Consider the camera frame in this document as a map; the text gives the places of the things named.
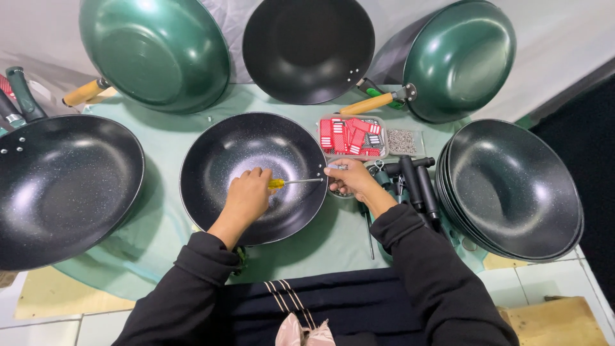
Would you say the person's right hand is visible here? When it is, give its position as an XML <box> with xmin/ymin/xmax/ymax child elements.
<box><xmin>324</xmin><ymin>159</ymin><xmax>385</xmax><ymax>202</ymax></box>

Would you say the person's left hand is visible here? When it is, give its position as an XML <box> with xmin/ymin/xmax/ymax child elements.
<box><xmin>226</xmin><ymin>167</ymin><xmax>278</xmax><ymax>227</ymax></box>

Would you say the yellow handled screwdriver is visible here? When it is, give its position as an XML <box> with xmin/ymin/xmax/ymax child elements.
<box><xmin>267</xmin><ymin>177</ymin><xmax>324</xmax><ymax>189</ymax></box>

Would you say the clear box of red labels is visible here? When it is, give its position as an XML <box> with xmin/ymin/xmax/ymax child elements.
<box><xmin>317</xmin><ymin>114</ymin><xmax>389</xmax><ymax>161</ymax></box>

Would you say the small black speckled wok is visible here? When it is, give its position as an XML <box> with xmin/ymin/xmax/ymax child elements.
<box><xmin>179</xmin><ymin>112</ymin><xmax>330</xmax><ymax>247</ymax></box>

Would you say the thin metal rod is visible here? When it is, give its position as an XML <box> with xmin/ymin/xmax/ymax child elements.
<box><xmin>364</xmin><ymin>210</ymin><xmax>376</xmax><ymax>260</ymax></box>

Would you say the clear box of small screws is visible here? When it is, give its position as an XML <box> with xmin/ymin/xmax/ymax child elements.
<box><xmin>387</xmin><ymin>127</ymin><xmax>426</xmax><ymax>158</ymax></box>

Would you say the light green cloth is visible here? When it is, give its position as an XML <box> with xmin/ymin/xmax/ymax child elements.
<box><xmin>52</xmin><ymin>84</ymin><xmax>489</xmax><ymax>302</ymax></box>

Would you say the person's dark striped clothing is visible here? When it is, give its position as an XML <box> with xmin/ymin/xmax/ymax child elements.
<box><xmin>222</xmin><ymin>267</ymin><xmax>426</xmax><ymax>346</ymax></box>

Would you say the plain black wok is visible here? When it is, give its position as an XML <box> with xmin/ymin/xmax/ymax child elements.
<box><xmin>242</xmin><ymin>0</ymin><xmax>376</xmax><ymax>106</ymax></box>

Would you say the pink fabric piece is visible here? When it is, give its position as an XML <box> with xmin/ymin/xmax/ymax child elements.
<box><xmin>275</xmin><ymin>312</ymin><xmax>336</xmax><ymax>346</ymax></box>

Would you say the stack of black speckled woks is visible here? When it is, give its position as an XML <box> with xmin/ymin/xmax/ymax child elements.
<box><xmin>434</xmin><ymin>119</ymin><xmax>585</xmax><ymax>263</ymax></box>

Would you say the large black speckled wok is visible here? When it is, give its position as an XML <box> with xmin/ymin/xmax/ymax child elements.
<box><xmin>0</xmin><ymin>114</ymin><xmax>146</xmax><ymax>272</ymax></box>

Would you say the flat cardboard sheet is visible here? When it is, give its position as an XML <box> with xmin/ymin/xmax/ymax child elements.
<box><xmin>14</xmin><ymin>266</ymin><xmax>136</xmax><ymax>321</ymax></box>

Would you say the black floor mat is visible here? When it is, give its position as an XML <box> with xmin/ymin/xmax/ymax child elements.
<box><xmin>528</xmin><ymin>72</ymin><xmax>615</xmax><ymax>310</ymax></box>

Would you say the thick cardboard piece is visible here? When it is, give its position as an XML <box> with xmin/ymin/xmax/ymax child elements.
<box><xmin>497</xmin><ymin>296</ymin><xmax>611</xmax><ymax>346</ymax></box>

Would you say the red label packet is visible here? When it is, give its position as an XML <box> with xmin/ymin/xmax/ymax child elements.
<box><xmin>0</xmin><ymin>74</ymin><xmax>16</xmax><ymax>101</ymax></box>

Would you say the green pan handle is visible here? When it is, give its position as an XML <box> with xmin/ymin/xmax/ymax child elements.
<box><xmin>372</xmin><ymin>169</ymin><xmax>410</xmax><ymax>205</ymax></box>
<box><xmin>5</xmin><ymin>66</ymin><xmax>49</xmax><ymax>123</ymax></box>
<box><xmin>358</xmin><ymin>77</ymin><xmax>405</xmax><ymax>111</ymax></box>

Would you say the small green wok wooden handle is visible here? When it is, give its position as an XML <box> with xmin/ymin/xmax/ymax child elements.
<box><xmin>339</xmin><ymin>0</ymin><xmax>518</xmax><ymax>125</ymax></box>

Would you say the large green wok wooden handle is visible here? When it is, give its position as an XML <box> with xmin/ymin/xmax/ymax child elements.
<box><xmin>62</xmin><ymin>0</ymin><xmax>232</xmax><ymax>115</ymax></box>

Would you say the black pan handle silver ferrule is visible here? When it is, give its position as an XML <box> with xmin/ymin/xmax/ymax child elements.
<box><xmin>0</xmin><ymin>88</ymin><xmax>28</xmax><ymax>131</ymax></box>

